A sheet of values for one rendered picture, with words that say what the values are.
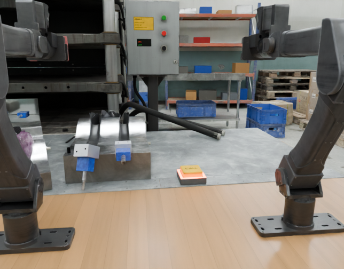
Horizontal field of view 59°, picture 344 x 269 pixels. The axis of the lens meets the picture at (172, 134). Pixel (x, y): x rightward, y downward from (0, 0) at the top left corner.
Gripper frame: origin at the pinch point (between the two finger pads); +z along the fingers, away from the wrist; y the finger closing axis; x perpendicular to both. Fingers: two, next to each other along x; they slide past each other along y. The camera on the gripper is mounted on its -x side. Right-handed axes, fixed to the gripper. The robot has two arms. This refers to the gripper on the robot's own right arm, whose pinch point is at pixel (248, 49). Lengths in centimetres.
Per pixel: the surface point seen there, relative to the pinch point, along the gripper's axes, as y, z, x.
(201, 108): -60, 361, 71
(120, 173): 41, -7, 37
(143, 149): 34.0, -4.2, 30.8
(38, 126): 75, 24, 28
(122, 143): 40.6, -6.2, 28.2
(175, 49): 14, 80, -4
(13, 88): 101, 72, 17
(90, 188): 50, -12, 40
